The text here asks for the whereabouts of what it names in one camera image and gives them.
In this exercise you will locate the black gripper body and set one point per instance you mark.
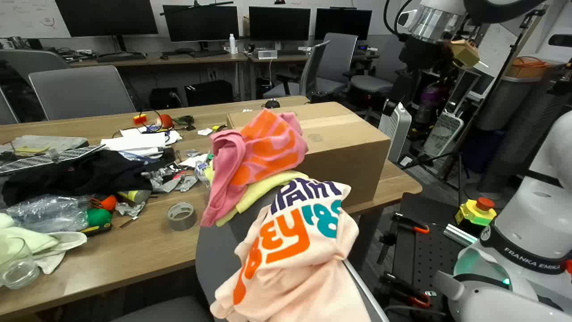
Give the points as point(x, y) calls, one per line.
point(422, 56)

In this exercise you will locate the pink shirt with orange print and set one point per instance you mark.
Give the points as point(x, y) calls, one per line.
point(261, 149)

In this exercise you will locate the yellow-green towel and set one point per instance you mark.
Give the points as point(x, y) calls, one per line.
point(261, 188)

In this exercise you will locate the peach shirt with colourful print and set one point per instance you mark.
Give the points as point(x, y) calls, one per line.
point(296, 279)

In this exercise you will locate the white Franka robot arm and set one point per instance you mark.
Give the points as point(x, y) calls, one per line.
point(536, 220)

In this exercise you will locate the large cardboard box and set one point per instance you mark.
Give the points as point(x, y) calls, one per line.
point(345, 149)

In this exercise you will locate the grey office chair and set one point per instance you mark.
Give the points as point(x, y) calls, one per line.
point(214, 256)
point(80, 92)
point(332, 59)
point(28, 61)
point(371, 83)

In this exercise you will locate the white air purifier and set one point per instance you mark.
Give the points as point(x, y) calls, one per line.
point(395, 127)

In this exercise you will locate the white floor appliance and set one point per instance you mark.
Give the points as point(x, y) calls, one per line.
point(443, 135)

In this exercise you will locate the black computer monitor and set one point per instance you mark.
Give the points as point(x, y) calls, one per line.
point(279, 22)
point(107, 17)
point(341, 22)
point(198, 22)

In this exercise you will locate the grey bin with orange lid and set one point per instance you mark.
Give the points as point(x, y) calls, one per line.
point(506, 101)

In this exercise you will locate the yellow red emergency stop button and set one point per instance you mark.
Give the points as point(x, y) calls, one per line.
point(475, 212)

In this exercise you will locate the white bottle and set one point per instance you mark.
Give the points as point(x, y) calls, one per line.
point(232, 45)

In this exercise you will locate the red orange round object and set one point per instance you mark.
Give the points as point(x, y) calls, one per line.
point(164, 120)

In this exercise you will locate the crumpled foil wrappers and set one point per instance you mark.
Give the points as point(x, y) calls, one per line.
point(171, 181)

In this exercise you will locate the white paper sheets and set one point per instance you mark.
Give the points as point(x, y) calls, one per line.
point(136, 142)

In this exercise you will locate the black keyboard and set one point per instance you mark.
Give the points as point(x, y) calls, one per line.
point(118, 56)

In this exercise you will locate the small orange toy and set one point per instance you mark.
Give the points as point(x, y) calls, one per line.
point(107, 203)

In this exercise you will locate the green ball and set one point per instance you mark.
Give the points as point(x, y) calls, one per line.
point(98, 219)

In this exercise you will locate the black cloth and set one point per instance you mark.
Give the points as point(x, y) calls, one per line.
point(77, 176)

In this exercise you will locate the folded grey cloth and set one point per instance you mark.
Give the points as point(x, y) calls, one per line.
point(46, 144)

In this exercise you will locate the whiteboard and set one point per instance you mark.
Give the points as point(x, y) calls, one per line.
point(28, 17)

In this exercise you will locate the striped grey cloth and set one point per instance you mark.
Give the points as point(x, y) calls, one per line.
point(35, 161)

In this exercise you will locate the clear plastic bag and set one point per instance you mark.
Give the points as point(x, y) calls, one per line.
point(44, 213)

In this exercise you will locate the pale green cloth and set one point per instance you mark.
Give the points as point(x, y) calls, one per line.
point(35, 242)

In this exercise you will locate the clear plastic cup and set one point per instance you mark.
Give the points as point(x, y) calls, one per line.
point(18, 271)

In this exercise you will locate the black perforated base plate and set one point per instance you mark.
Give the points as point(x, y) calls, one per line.
point(416, 256)

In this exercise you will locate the grey duct tape roll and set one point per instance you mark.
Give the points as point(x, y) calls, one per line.
point(180, 215)

